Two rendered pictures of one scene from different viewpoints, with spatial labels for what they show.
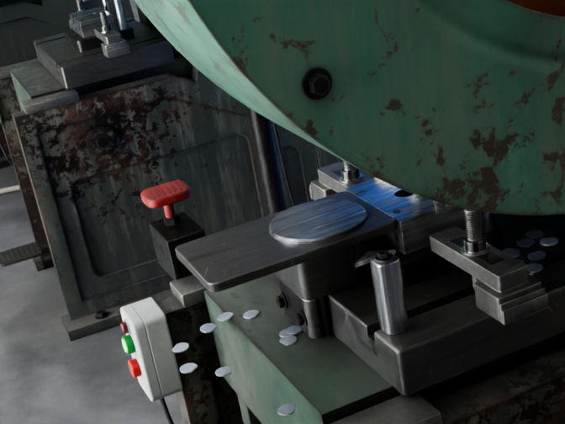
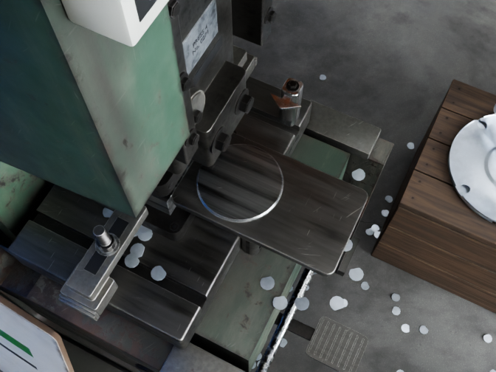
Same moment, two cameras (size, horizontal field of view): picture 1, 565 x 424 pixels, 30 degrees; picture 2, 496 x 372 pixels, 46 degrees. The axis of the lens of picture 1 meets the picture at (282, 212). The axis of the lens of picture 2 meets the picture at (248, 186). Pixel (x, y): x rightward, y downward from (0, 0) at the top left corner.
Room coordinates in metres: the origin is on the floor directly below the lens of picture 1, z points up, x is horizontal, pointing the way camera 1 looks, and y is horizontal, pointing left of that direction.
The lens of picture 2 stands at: (1.47, 0.24, 1.53)
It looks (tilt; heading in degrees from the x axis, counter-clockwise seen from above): 64 degrees down; 227
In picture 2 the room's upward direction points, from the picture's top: straight up
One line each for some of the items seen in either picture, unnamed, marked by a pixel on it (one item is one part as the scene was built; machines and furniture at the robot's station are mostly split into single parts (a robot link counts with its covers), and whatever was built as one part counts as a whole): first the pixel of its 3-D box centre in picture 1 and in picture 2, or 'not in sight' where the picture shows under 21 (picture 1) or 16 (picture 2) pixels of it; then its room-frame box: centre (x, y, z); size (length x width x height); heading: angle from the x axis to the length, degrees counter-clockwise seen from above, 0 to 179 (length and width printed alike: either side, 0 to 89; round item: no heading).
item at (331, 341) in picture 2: not in sight; (246, 302); (1.22, -0.03, 0.14); 0.59 x 0.10 x 0.05; 110
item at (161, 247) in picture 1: (187, 277); not in sight; (1.48, 0.16, 0.62); 0.10 x 0.06 x 0.20; 20
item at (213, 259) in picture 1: (291, 278); (269, 213); (1.20, 0.00, 0.72); 0.25 x 0.14 x 0.14; 110
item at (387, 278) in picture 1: (388, 290); (290, 101); (1.06, -0.10, 0.75); 0.03 x 0.03 x 0.10; 20
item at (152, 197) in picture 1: (170, 211); not in sight; (1.50, 0.17, 0.72); 0.07 x 0.06 x 0.08; 110
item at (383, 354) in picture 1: (414, 265); (171, 179); (1.26, -0.16, 0.68); 0.45 x 0.30 x 0.06; 20
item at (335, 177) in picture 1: (348, 175); (103, 249); (1.42, -0.10, 0.76); 0.17 x 0.06 x 0.10; 20
